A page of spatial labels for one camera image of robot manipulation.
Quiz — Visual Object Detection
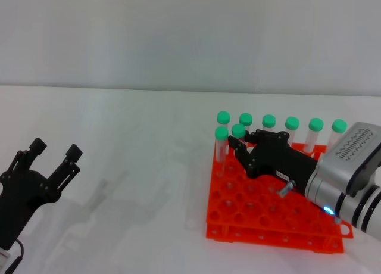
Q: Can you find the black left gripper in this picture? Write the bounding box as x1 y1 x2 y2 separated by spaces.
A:
0 138 84 251

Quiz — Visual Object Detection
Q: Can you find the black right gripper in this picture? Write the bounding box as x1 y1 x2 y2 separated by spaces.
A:
227 130 318 195

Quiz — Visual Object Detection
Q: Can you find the green capped clear test tube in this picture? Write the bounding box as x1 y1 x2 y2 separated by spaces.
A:
214 126 230 179
216 111 231 155
239 113 254 135
230 123 247 144
261 114 277 132
327 119 348 152
284 116 300 148
302 117 325 154

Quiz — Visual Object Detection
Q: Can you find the orange test tube rack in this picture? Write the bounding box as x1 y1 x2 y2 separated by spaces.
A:
205 136 354 254

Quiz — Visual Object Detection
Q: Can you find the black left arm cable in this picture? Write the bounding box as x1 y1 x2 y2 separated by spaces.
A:
5 239 25 274

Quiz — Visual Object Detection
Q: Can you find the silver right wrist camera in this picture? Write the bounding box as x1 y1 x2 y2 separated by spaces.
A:
318 122 381 198

